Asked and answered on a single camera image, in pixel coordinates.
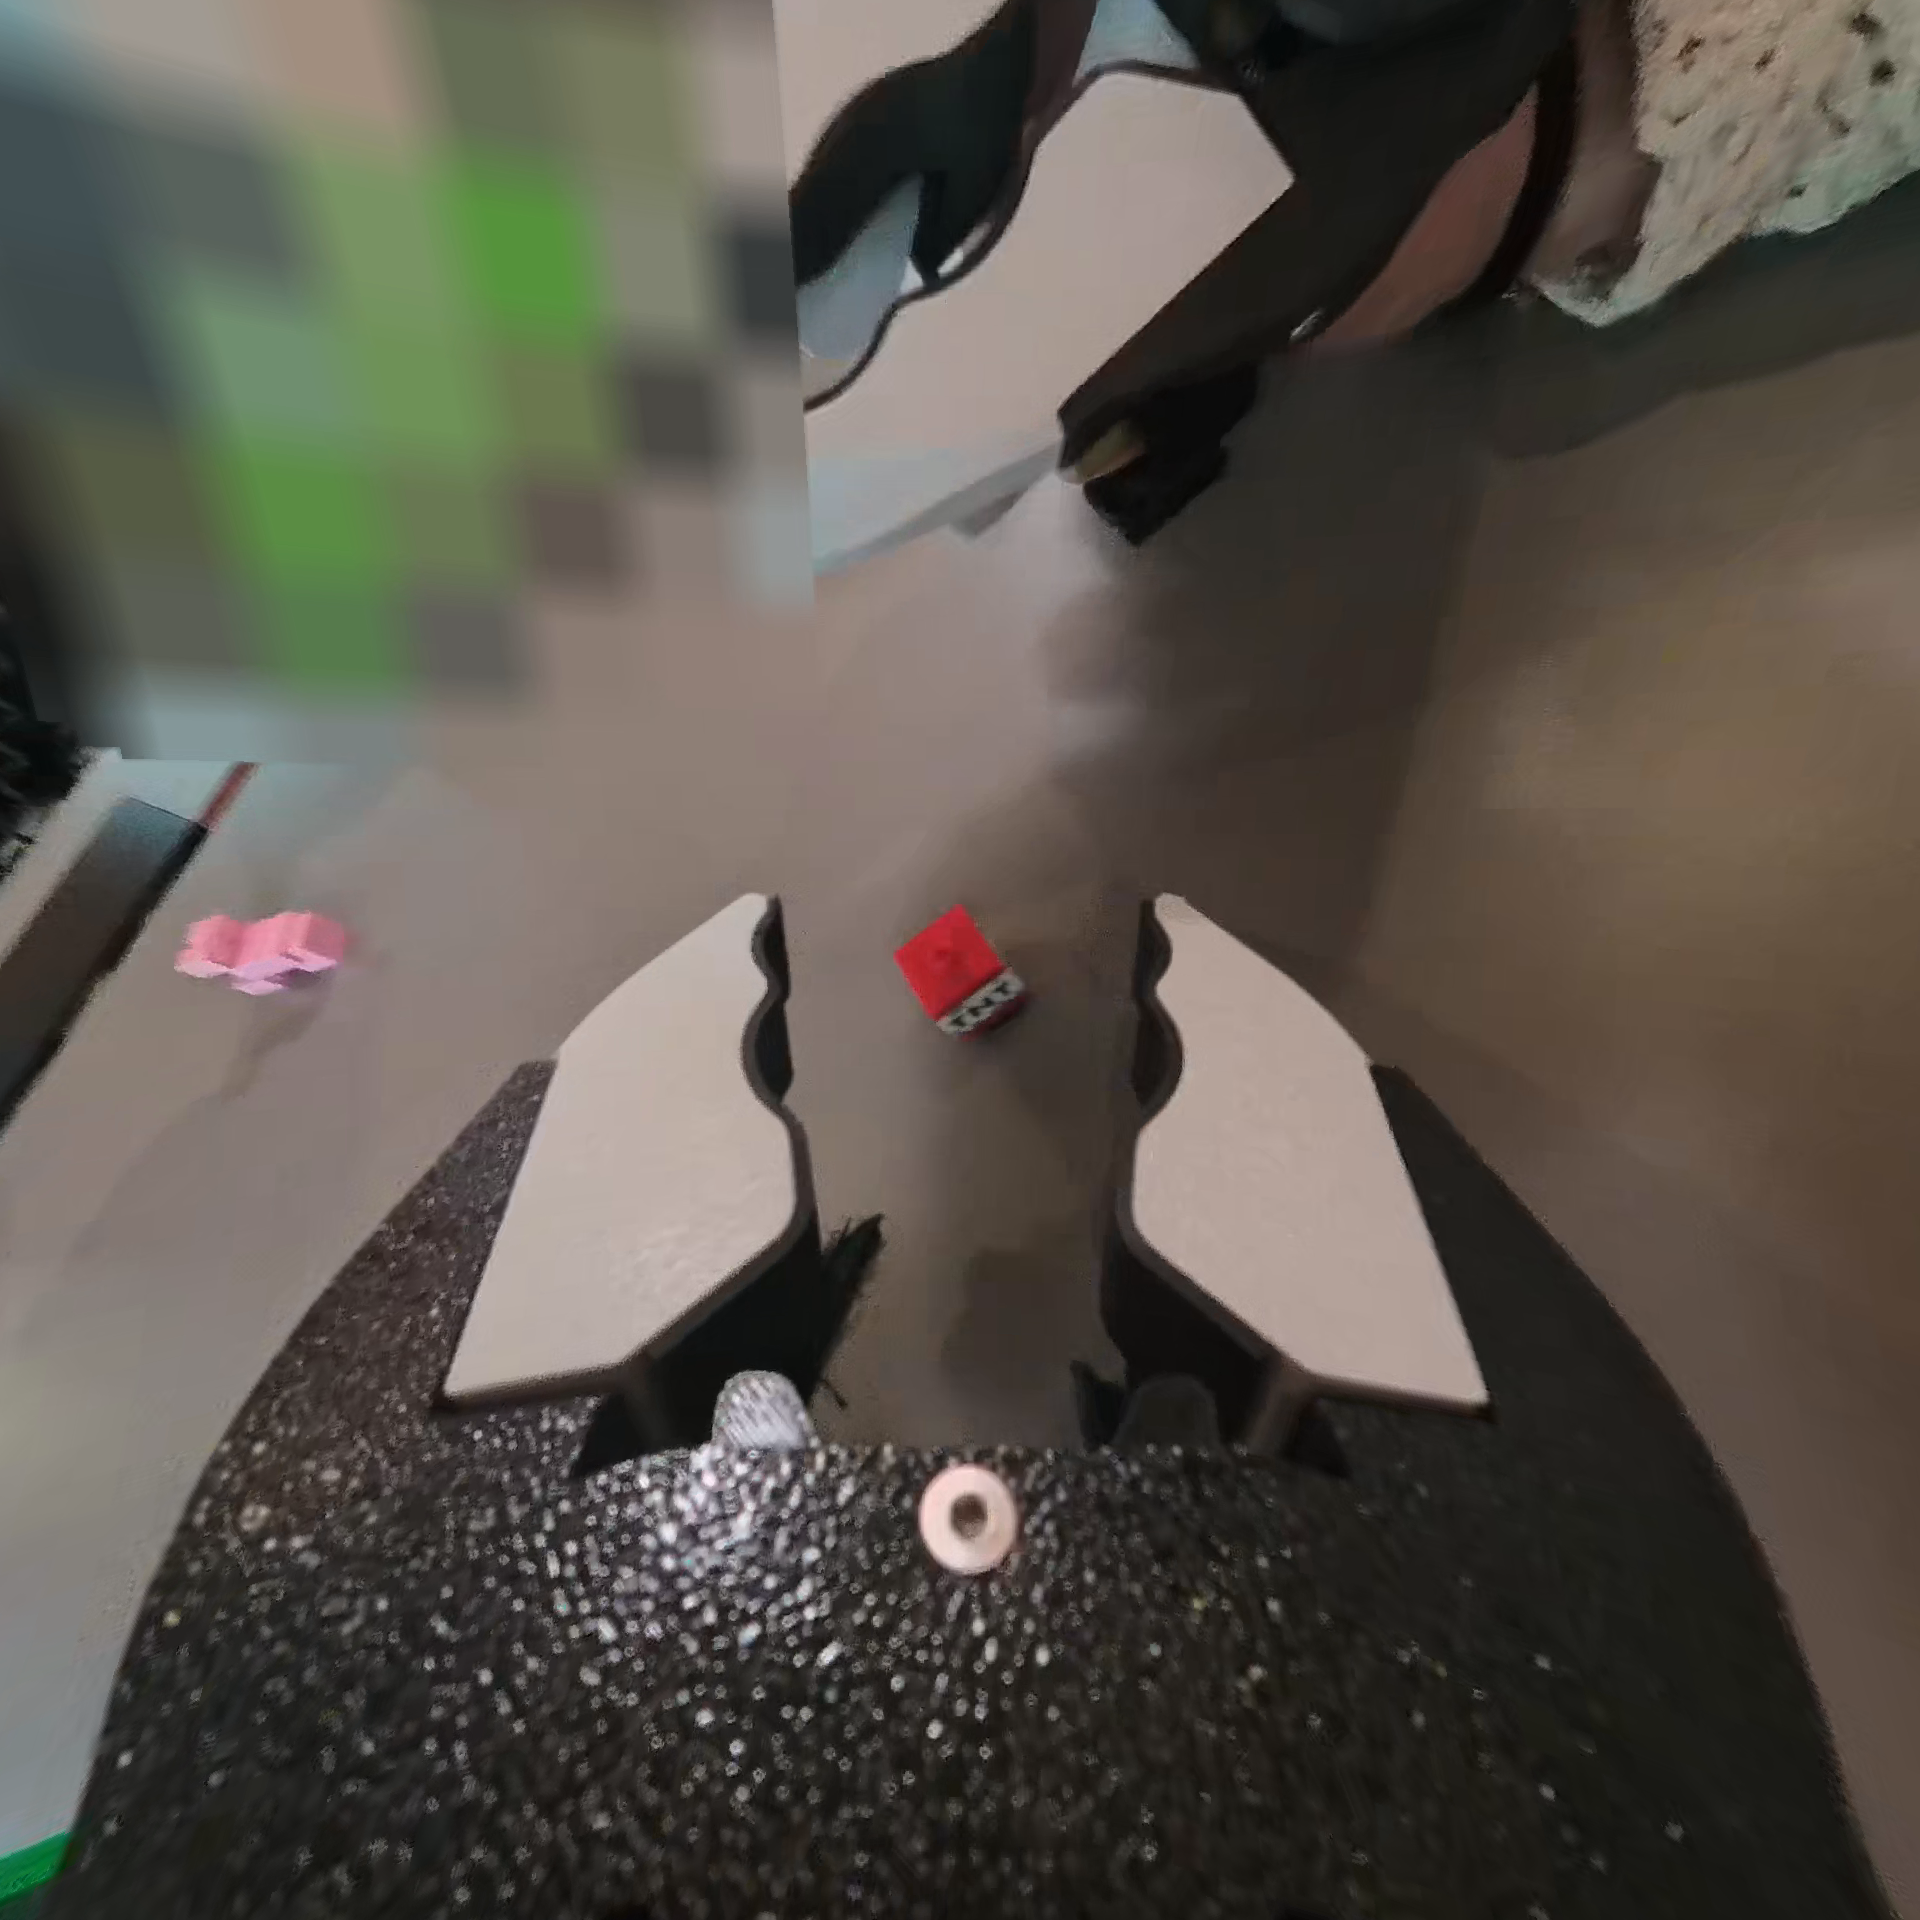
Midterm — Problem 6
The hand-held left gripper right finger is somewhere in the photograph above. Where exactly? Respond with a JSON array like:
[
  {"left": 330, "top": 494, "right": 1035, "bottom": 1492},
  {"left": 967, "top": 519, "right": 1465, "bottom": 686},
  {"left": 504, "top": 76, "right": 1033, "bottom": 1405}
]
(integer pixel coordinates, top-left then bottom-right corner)
[{"left": 1109, "top": 893, "right": 1493, "bottom": 1438}]

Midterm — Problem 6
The red lego block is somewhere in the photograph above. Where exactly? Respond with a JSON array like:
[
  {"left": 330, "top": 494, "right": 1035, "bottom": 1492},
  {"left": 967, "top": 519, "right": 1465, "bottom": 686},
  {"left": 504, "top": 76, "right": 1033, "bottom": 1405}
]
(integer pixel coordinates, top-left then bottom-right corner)
[{"left": 896, "top": 904, "right": 1029, "bottom": 1041}]

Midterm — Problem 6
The pink lego pig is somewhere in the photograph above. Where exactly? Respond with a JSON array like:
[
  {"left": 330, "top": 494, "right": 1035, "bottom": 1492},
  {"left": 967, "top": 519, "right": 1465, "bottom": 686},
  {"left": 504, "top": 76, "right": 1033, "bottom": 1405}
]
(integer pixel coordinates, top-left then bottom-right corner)
[{"left": 173, "top": 911, "right": 355, "bottom": 997}]

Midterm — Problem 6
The person's right hand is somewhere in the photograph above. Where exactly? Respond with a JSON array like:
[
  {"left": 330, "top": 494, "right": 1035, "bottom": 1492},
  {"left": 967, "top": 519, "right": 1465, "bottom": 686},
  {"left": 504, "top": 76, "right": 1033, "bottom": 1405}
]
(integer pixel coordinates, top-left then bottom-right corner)
[{"left": 1327, "top": 0, "right": 1670, "bottom": 361}]

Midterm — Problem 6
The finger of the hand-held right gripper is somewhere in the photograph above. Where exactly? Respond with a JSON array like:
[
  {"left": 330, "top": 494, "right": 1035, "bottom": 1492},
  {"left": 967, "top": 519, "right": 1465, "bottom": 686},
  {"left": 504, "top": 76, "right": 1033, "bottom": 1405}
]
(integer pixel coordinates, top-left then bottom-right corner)
[
  {"left": 806, "top": 68, "right": 1296, "bottom": 579},
  {"left": 792, "top": 0, "right": 1098, "bottom": 301}
]

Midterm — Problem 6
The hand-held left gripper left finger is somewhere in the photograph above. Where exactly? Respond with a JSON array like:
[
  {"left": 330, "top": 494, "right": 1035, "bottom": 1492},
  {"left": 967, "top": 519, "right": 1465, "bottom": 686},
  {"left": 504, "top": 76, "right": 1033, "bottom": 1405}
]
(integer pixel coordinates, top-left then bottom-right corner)
[{"left": 439, "top": 895, "right": 829, "bottom": 1413}]

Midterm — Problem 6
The black keyboard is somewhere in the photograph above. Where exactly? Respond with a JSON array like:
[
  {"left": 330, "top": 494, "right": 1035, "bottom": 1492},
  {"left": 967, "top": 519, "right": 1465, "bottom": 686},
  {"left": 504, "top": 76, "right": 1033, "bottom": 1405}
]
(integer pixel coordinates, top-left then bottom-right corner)
[{"left": 0, "top": 797, "right": 213, "bottom": 1120}]

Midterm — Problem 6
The person's right forearm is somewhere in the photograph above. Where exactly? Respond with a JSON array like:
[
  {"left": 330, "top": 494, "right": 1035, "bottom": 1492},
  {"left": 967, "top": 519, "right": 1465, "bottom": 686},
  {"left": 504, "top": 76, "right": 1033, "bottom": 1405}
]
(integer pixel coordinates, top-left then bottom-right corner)
[{"left": 1532, "top": 0, "right": 1920, "bottom": 325}]

